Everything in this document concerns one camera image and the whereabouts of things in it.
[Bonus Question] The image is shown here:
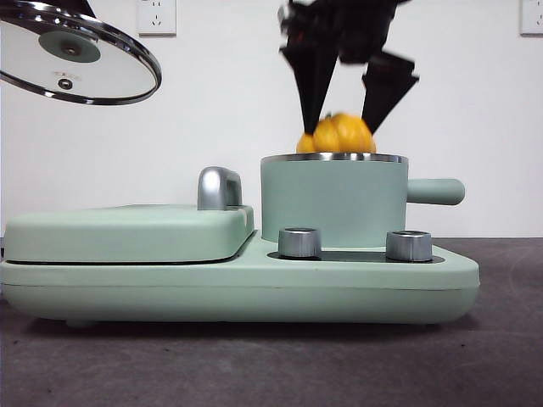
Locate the mint green cooker base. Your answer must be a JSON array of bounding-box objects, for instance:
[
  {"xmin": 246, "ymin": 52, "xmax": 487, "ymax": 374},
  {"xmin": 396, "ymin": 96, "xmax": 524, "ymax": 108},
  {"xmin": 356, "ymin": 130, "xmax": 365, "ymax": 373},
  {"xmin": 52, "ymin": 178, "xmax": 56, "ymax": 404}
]
[{"xmin": 0, "ymin": 231, "xmax": 481, "ymax": 330}]

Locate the white wall socket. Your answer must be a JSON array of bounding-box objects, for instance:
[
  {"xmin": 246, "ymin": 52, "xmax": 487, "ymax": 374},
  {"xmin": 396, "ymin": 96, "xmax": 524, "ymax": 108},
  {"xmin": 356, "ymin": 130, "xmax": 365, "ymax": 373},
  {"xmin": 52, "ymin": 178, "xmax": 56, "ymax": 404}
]
[
  {"xmin": 136, "ymin": 0, "xmax": 177, "ymax": 36},
  {"xmin": 520, "ymin": 0, "xmax": 543, "ymax": 36}
]

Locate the yellow pumpkin with green stem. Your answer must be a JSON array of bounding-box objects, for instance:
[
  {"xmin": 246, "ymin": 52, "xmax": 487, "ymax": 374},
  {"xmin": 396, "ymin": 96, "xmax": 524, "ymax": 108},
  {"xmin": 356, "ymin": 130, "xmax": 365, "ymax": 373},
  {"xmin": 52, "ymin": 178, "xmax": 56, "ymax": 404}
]
[{"xmin": 295, "ymin": 112, "xmax": 378, "ymax": 154}]

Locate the mint green pot with handle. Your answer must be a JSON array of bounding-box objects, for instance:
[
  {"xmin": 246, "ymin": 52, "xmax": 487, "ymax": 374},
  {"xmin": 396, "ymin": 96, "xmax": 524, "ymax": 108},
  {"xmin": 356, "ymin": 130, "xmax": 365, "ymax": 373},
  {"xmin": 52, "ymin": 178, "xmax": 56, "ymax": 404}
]
[{"xmin": 259, "ymin": 152, "xmax": 467, "ymax": 250}]

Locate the silver control knob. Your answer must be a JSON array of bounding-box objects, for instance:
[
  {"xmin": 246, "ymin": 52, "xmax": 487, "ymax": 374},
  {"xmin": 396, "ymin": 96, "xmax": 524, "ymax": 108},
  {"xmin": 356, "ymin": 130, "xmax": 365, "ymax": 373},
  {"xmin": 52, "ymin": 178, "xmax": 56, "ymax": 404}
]
[
  {"xmin": 277, "ymin": 227, "xmax": 322, "ymax": 259},
  {"xmin": 384, "ymin": 230, "xmax": 433, "ymax": 262}
]

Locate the mint green griddle cover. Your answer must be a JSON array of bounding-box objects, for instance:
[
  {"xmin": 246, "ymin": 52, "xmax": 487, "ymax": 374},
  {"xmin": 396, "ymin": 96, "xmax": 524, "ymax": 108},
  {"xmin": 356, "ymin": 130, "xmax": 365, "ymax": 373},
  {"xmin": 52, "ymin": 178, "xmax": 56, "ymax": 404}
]
[{"xmin": 3, "ymin": 204, "xmax": 256, "ymax": 265}]

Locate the glass lid with green knob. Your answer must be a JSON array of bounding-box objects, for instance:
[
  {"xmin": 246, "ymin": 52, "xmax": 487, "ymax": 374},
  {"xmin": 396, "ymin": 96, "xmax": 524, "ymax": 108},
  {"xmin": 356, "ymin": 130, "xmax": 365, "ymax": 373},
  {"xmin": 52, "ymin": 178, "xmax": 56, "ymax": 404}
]
[{"xmin": 0, "ymin": 10, "xmax": 163, "ymax": 106}]

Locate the silver griddle cover handle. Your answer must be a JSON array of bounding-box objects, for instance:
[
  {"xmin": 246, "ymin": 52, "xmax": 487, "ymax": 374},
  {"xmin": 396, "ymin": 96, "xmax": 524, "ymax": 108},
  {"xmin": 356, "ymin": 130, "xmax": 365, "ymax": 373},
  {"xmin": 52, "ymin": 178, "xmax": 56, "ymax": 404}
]
[{"xmin": 196, "ymin": 166, "xmax": 244, "ymax": 212}]

